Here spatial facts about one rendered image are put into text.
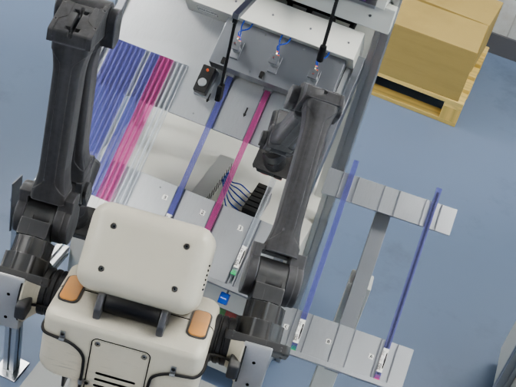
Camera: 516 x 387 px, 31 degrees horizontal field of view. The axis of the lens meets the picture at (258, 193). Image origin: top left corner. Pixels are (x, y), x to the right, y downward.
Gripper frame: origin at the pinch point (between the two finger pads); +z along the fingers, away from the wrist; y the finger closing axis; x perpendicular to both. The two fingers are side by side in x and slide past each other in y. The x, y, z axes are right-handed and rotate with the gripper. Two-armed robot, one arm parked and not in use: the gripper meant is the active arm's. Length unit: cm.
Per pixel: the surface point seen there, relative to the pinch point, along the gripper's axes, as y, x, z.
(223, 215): 8.9, 15.5, 2.2
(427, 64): -16, -135, 192
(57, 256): 62, 37, 49
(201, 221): 13.6, 19.1, 2.5
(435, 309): -57, -8, 128
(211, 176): 24.3, -2.4, 37.2
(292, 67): 6.0, -26.1, -7.9
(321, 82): -2.7, -25.1, -7.7
